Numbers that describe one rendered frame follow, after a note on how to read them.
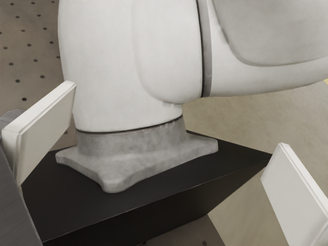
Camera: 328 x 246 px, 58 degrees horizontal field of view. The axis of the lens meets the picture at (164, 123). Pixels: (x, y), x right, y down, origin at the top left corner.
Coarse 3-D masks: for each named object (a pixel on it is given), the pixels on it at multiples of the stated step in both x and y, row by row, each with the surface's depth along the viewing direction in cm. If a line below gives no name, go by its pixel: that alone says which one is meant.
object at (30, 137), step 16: (48, 96) 15; (64, 96) 16; (32, 112) 13; (48, 112) 14; (64, 112) 17; (16, 128) 11; (32, 128) 12; (48, 128) 15; (64, 128) 18; (0, 144) 12; (16, 144) 11; (32, 144) 13; (48, 144) 15; (16, 160) 12; (32, 160) 14; (16, 176) 12
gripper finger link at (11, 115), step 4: (8, 112) 14; (12, 112) 14; (16, 112) 14; (20, 112) 14; (4, 116) 14; (8, 116) 14; (12, 116) 14; (16, 116) 14; (0, 120) 13; (4, 120) 13; (8, 120) 13; (12, 120) 13; (0, 124) 13; (4, 124) 13; (0, 128) 13; (0, 132) 12; (0, 136) 12; (0, 140) 12
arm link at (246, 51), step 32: (224, 0) 31; (256, 0) 28; (288, 0) 27; (320, 0) 27; (224, 32) 32; (256, 32) 30; (288, 32) 30; (320, 32) 30; (224, 64) 34; (256, 64) 34; (288, 64) 34; (320, 64) 35; (224, 96) 40
